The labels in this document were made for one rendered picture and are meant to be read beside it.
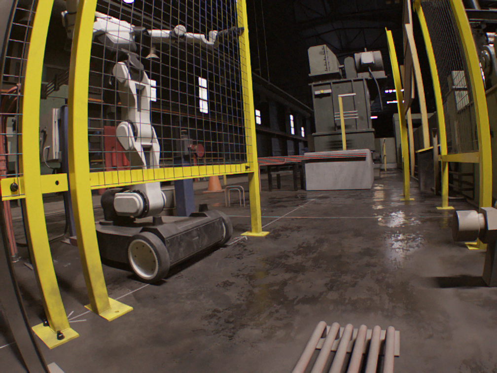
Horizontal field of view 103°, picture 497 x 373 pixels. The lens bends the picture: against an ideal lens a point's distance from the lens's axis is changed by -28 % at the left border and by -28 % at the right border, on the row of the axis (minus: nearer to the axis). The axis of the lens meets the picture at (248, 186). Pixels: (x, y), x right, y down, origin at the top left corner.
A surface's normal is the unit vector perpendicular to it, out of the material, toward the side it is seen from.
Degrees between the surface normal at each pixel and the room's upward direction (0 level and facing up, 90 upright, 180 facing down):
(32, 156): 90
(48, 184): 90
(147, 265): 90
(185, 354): 0
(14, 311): 90
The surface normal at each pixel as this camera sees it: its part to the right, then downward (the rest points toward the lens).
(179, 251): 0.92, -0.04
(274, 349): -0.07, -1.00
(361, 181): -0.46, 0.09
